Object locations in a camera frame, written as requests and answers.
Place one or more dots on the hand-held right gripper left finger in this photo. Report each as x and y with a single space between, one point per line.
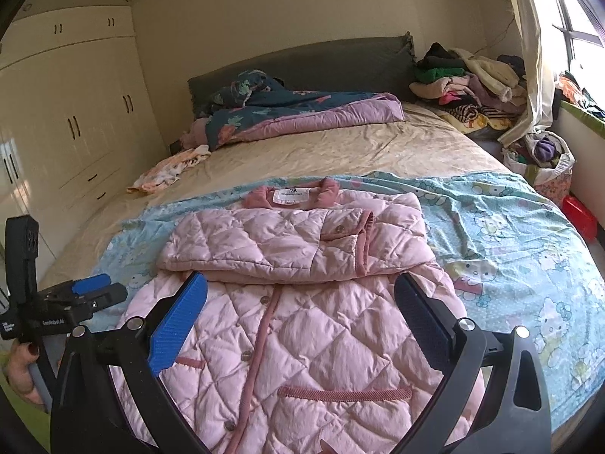
177 321

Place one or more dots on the dark floral quilt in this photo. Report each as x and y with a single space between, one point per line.
302 113

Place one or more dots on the pile of mixed clothes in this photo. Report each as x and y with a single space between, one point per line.
465 85

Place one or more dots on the cream wardrobe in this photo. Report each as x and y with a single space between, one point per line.
71 104

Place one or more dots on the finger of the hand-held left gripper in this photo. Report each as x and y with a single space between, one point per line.
111 295
92 284

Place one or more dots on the clothes on windowsill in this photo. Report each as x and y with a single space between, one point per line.
583 97

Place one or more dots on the blue cartoon printed blanket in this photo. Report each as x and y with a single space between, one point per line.
510 246

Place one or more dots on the cream curtain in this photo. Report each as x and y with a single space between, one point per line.
531 80

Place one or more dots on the basket of clothes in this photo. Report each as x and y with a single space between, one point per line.
543 156

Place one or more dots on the person's left hand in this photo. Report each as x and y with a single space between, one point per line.
19 373

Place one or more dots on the bed with beige sheet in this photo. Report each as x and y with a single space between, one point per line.
354 151

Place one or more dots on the window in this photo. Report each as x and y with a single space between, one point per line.
581 14

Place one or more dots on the pink quilted jacket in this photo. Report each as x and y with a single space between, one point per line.
307 340

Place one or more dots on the small floral garment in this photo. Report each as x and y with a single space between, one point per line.
165 170

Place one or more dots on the pink pillow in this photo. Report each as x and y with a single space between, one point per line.
196 133

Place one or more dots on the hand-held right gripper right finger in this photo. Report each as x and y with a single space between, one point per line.
425 321

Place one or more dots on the red box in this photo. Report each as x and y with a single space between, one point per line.
580 217

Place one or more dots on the dark grey headboard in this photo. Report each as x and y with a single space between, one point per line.
321 64

